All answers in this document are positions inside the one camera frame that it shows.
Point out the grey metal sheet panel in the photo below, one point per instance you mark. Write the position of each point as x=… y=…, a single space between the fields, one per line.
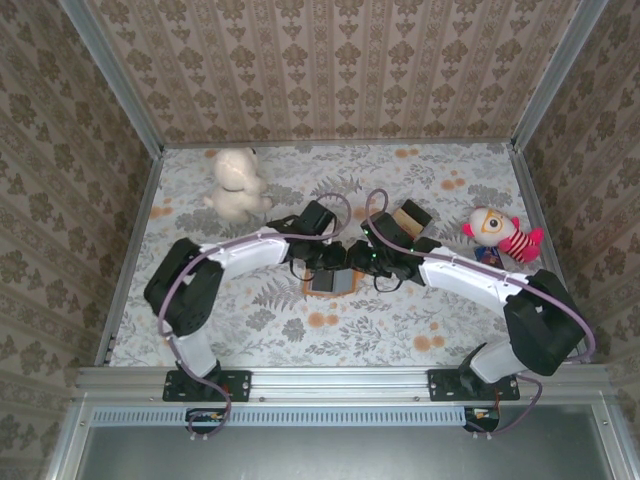
x=340 y=455

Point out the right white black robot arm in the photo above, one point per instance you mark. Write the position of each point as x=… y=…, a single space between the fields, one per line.
x=540 y=325

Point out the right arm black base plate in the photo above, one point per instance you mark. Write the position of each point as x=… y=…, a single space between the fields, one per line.
x=442 y=387

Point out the aluminium side rail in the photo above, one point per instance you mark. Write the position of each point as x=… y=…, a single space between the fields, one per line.
x=530 y=195
x=134 y=240

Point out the long aluminium base rail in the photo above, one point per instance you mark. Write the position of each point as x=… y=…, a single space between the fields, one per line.
x=340 y=385

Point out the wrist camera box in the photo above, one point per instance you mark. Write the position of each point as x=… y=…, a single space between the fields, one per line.
x=317 y=217
x=381 y=229

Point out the aluminium frame post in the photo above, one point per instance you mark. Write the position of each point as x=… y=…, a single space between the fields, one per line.
x=557 y=75
x=112 y=75

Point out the dark grey card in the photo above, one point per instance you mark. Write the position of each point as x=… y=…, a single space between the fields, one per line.
x=324 y=281

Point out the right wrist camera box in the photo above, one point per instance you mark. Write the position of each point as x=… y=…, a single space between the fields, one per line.
x=381 y=229

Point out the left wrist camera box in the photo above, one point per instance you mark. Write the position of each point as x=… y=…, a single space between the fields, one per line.
x=317 y=217

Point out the blue plush toy tag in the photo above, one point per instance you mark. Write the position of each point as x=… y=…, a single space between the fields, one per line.
x=489 y=255

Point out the pink striped plush toy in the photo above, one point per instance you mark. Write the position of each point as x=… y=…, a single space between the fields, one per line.
x=515 y=240

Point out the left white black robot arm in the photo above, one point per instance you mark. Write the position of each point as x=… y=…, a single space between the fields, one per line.
x=185 y=290

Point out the floral table cover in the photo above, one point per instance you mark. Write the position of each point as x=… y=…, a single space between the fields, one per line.
x=350 y=330

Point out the red black card box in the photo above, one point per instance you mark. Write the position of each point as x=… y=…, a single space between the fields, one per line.
x=415 y=215

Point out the white plush bear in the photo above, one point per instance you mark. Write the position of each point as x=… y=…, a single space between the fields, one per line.
x=235 y=180

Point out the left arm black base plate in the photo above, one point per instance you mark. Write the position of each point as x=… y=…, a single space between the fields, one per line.
x=240 y=387

